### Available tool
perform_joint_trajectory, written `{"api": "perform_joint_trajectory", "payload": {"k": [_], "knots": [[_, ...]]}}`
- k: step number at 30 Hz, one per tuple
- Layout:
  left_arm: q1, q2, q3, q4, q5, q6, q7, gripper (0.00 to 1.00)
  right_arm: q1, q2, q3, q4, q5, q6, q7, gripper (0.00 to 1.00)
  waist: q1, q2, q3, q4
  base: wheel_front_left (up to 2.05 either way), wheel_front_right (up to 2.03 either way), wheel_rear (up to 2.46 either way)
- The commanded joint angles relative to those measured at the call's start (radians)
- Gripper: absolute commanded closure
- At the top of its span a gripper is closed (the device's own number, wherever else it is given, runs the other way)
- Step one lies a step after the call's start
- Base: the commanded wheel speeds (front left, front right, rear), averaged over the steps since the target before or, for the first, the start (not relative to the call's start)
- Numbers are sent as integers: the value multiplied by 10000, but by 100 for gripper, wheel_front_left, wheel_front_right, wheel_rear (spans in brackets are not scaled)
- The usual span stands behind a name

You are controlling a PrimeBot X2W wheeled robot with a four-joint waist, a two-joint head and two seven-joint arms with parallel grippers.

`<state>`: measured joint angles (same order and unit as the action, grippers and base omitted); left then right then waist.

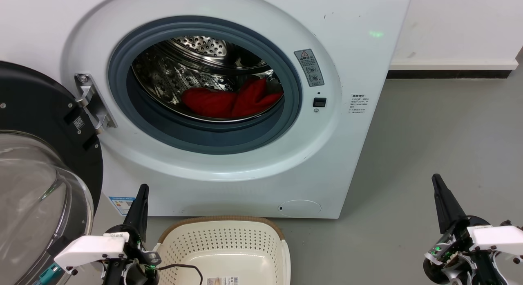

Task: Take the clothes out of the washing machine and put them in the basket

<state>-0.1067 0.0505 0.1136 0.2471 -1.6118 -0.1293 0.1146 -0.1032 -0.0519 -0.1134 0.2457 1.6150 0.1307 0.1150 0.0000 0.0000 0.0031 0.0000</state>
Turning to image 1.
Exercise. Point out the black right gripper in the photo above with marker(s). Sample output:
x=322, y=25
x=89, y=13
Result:
x=435, y=270

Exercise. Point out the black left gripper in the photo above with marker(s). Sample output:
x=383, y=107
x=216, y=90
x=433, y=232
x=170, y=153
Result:
x=137, y=272

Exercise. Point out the red and white garment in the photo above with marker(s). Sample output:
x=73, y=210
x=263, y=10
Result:
x=212, y=103

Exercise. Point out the cream plastic laundry basket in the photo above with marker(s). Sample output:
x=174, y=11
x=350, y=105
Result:
x=229, y=244

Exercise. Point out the white printed barcode label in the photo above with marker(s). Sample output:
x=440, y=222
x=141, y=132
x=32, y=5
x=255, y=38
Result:
x=222, y=281

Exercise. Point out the stainless steel washing machine drum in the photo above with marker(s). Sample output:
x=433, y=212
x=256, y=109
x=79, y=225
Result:
x=171, y=72

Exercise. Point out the black washing machine door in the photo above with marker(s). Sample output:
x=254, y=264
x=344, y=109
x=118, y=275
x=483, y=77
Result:
x=36, y=105

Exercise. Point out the blue energy label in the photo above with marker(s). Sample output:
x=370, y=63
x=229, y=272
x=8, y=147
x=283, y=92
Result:
x=121, y=205

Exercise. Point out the grey rubber door gasket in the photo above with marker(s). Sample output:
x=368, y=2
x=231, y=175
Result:
x=204, y=142

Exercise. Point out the small QR code sticker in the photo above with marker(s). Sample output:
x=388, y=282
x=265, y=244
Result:
x=79, y=123

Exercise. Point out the white front-load washing machine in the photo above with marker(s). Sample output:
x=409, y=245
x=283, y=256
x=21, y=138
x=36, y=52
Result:
x=245, y=187

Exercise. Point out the silver metal door hinge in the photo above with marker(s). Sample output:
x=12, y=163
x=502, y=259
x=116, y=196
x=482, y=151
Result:
x=92, y=101

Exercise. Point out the white and black baseboard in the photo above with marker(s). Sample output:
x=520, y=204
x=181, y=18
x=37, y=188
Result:
x=449, y=65

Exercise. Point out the round white filter cover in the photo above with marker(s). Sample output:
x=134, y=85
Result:
x=299, y=208

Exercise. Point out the black door latch socket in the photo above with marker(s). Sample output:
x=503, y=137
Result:
x=319, y=102

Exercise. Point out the grey warning sticker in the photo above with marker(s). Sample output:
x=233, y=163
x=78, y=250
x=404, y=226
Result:
x=309, y=68

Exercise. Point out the white right camera bracket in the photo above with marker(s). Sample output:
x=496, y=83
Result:
x=498, y=238

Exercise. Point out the white camera bracket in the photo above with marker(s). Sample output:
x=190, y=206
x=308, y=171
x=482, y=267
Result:
x=90, y=249
x=498, y=238

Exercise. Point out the white left camera bracket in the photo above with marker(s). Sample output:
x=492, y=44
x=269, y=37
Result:
x=90, y=249

